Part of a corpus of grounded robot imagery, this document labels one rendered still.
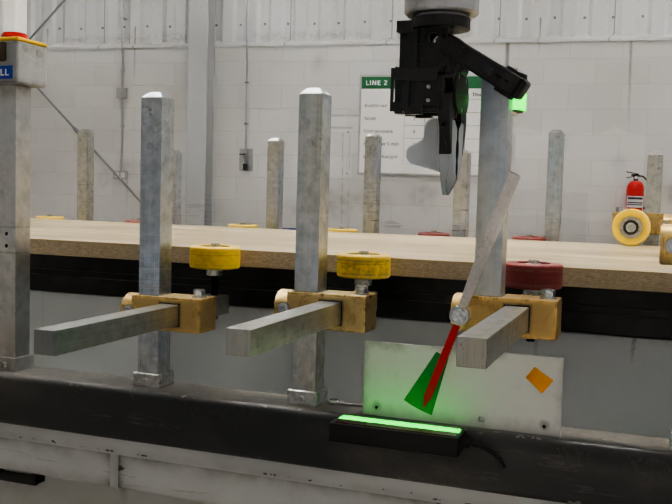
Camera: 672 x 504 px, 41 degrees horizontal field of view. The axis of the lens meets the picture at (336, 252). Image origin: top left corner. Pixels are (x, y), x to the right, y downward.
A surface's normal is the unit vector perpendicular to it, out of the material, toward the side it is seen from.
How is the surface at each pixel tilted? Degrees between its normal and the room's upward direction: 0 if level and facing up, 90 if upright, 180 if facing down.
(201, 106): 90
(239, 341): 90
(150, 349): 90
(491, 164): 90
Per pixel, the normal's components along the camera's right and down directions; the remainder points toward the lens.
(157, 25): -0.25, 0.06
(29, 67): 0.94, 0.05
